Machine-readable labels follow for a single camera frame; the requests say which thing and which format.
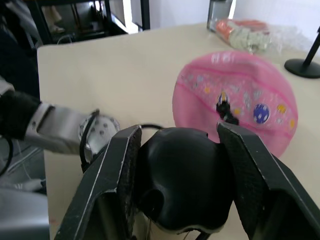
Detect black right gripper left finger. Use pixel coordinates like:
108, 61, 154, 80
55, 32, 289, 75
54, 125, 143, 240

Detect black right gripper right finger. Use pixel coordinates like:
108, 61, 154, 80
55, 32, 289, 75
216, 122, 320, 240

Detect black rubber hand pump bulb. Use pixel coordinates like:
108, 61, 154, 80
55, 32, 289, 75
134, 126, 238, 236

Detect black pump hose with needle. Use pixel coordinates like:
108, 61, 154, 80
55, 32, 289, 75
215, 99, 240, 126

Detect pink deflated printed ball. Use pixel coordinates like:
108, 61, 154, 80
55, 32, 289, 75
171, 50, 299, 158

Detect silver robot torso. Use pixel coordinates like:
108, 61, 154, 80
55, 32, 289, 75
0, 178, 51, 240

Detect black round stand with pole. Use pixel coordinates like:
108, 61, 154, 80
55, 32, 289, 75
283, 24, 320, 80

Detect clear bubble wrap sheet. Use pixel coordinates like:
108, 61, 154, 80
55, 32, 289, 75
264, 24, 316, 59

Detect clear bag orange white items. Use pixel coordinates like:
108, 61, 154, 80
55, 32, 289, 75
214, 18, 274, 55

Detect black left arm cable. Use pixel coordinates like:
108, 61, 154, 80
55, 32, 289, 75
79, 108, 101, 174

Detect black metal shelf frame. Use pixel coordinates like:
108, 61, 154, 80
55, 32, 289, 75
26, 0, 151, 46

